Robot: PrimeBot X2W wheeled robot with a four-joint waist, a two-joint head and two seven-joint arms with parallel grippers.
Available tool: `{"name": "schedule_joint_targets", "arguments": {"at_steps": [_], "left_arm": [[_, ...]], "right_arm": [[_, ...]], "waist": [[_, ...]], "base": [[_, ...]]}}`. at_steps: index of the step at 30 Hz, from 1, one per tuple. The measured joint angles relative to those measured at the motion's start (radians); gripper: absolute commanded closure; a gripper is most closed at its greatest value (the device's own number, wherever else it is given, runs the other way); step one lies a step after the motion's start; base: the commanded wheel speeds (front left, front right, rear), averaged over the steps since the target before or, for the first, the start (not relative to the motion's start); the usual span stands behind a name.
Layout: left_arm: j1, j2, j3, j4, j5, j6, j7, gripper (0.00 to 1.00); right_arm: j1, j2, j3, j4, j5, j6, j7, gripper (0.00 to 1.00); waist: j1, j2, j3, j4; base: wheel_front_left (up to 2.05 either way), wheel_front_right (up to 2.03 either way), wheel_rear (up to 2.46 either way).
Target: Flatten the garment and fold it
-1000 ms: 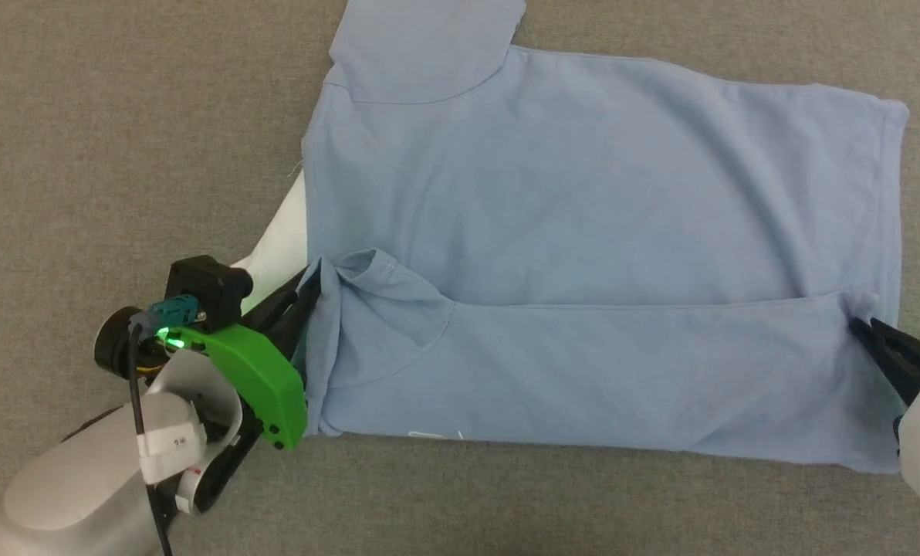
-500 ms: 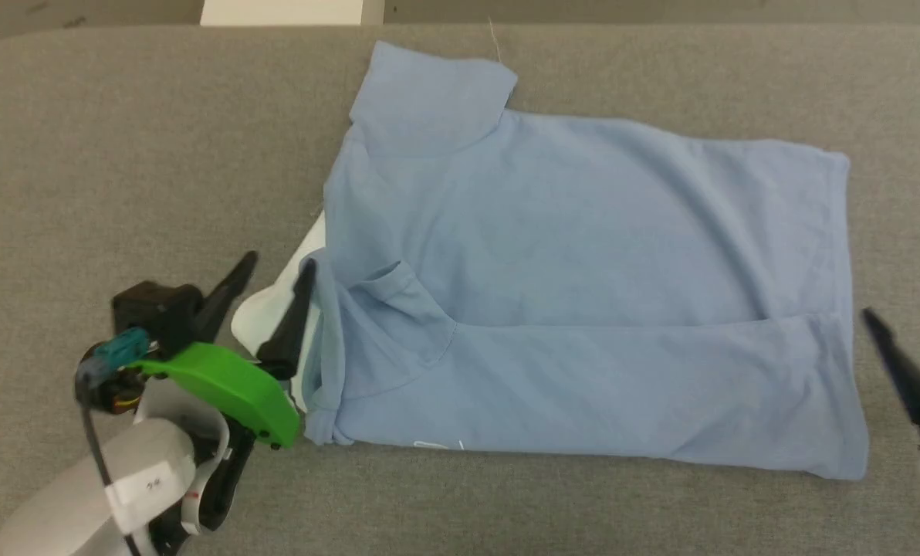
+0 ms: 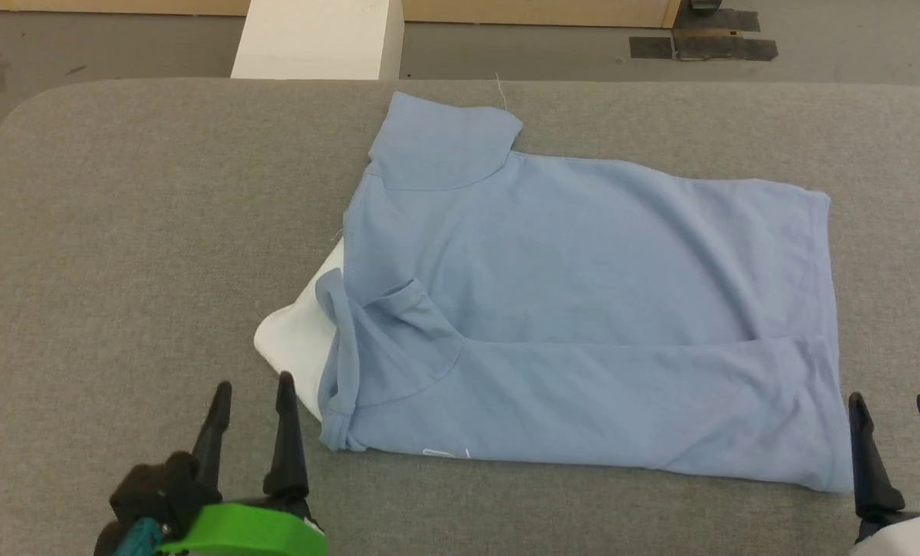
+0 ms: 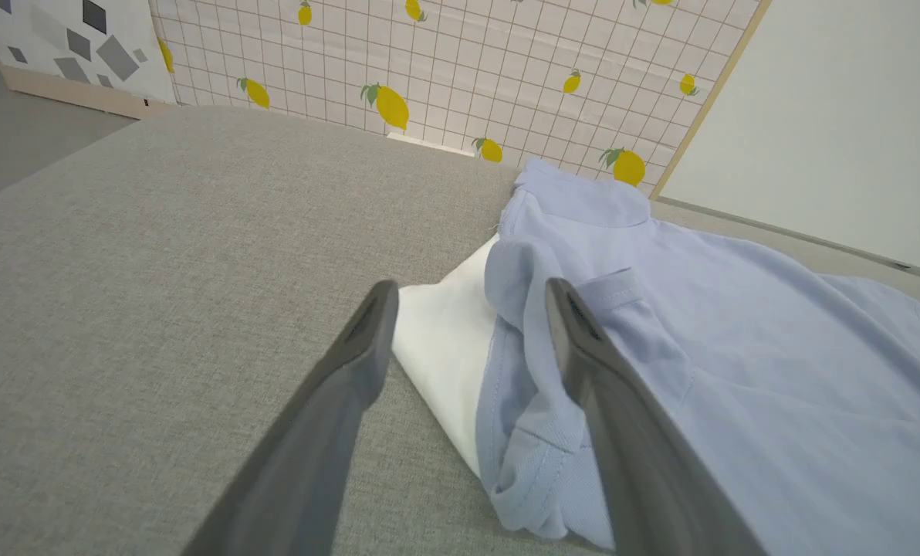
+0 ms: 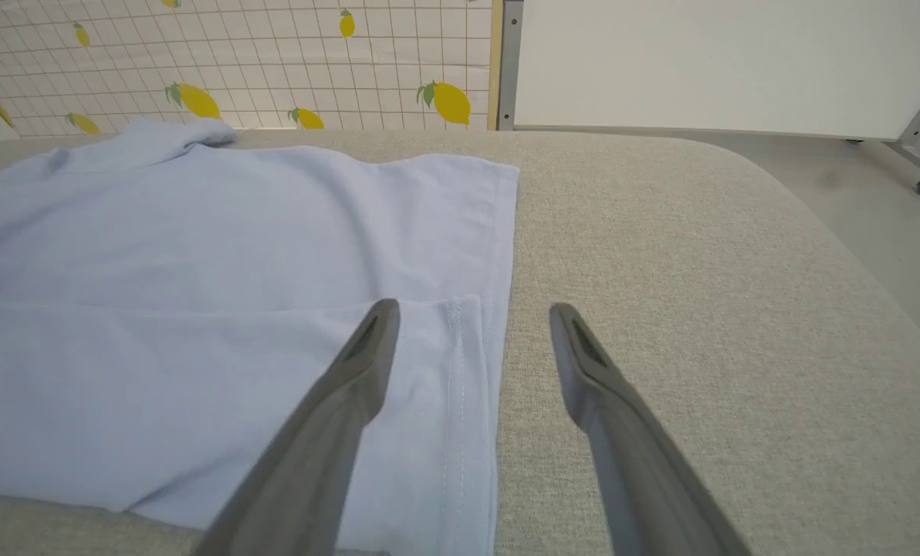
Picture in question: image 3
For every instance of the white rectangular block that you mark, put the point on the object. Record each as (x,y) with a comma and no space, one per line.
(313,38)

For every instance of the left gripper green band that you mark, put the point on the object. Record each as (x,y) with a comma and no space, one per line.
(244,529)

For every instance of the light blue polo shirt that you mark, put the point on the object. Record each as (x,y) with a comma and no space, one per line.
(583,309)

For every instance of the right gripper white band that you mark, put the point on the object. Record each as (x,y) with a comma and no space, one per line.
(911,537)

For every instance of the grey fabric sofa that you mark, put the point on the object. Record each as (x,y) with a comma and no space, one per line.
(120,232)

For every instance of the long black floor tape patch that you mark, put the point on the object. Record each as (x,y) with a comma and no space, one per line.
(726,48)

